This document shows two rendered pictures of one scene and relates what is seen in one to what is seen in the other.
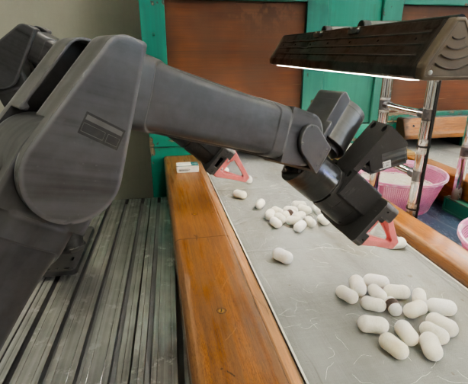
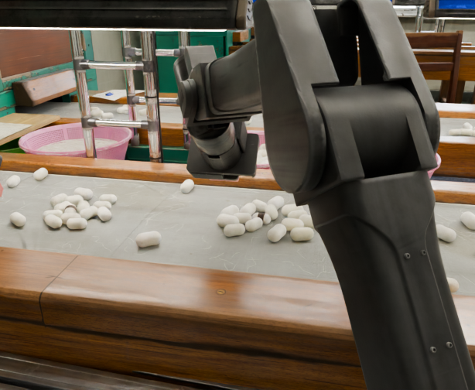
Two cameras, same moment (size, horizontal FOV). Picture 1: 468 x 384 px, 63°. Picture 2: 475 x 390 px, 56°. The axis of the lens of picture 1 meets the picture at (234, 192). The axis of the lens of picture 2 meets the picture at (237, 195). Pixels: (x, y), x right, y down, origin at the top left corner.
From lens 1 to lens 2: 0.47 m
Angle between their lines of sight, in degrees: 62
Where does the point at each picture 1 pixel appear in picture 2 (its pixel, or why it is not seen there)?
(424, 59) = (243, 12)
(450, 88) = (41, 43)
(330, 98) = (206, 53)
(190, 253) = (90, 289)
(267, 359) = (299, 283)
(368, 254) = (184, 203)
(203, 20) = not seen: outside the picture
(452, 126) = (62, 82)
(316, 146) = not seen: hidden behind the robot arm
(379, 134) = not seen: hidden behind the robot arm
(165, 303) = (76, 378)
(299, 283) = (193, 248)
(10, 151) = (402, 119)
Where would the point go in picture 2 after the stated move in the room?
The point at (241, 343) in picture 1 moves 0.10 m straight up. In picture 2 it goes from (273, 291) to (276, 215)
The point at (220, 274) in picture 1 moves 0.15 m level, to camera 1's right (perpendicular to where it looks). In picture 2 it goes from (158, 278) to (210, 226)
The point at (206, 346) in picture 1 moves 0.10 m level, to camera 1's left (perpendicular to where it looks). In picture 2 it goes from (267, 312) to (231, 377)
